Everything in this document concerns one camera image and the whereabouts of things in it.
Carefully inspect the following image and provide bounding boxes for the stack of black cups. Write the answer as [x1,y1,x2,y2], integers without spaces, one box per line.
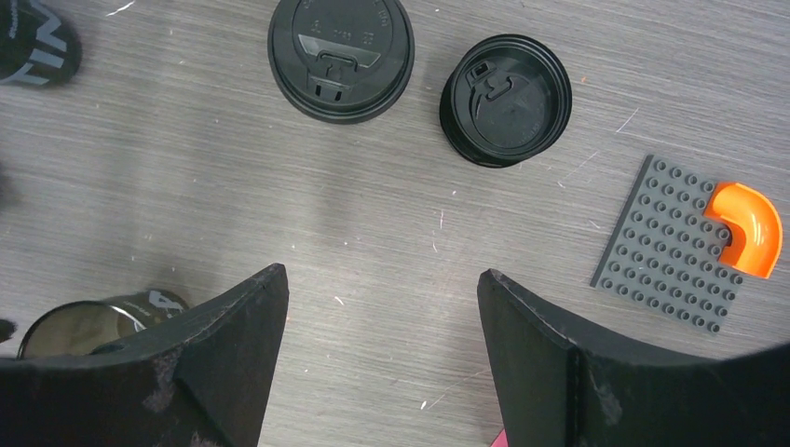
[1,0,82,88]

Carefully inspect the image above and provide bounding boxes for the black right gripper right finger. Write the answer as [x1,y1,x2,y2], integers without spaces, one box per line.
[477,269,789,446]

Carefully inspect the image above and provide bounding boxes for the black coffee lid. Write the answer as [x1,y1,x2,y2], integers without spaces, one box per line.
[267,0,415,125]

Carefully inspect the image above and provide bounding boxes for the orange small object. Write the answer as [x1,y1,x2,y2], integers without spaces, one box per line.
[704,182,783,278]

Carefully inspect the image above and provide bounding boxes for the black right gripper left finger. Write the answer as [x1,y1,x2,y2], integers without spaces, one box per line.
[1,264,289,446]

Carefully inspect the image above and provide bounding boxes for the grey lego baseplate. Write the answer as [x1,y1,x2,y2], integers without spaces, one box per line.
[591,155,745,334]

